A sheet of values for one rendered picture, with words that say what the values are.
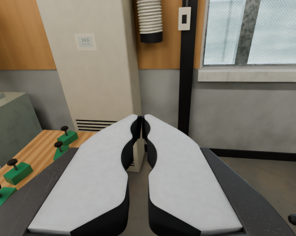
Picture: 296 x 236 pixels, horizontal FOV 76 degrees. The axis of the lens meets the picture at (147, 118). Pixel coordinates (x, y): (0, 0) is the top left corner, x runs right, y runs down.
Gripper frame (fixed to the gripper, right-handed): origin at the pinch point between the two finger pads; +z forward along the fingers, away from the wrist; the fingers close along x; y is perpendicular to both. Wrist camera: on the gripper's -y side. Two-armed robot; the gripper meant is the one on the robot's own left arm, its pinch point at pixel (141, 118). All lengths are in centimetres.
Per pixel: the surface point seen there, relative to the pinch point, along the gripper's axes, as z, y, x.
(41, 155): 81, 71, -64
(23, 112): 134, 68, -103
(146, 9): 120, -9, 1
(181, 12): 124, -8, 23
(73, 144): 91, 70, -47
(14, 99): 131, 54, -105
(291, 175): 105, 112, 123
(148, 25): 120, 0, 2
